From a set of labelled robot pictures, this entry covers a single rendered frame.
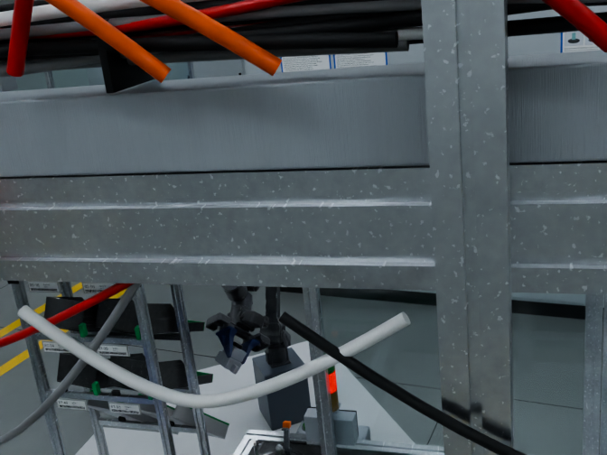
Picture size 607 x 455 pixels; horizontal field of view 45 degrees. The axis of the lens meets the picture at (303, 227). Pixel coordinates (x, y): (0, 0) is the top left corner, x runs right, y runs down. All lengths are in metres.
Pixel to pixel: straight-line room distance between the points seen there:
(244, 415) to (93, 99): 2.05
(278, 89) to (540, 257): 0.21
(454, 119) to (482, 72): 0.03
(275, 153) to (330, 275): 0.10
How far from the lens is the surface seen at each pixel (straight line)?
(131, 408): 1.87
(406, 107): 0.48
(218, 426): 2.18
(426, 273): 0.53
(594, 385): 1.62
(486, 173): 0.45
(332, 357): 0.51
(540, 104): 0.48
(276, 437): 2.24
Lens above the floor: 2.22
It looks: 19 degrees down
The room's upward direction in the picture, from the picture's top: 6 degrees counter-clockwise
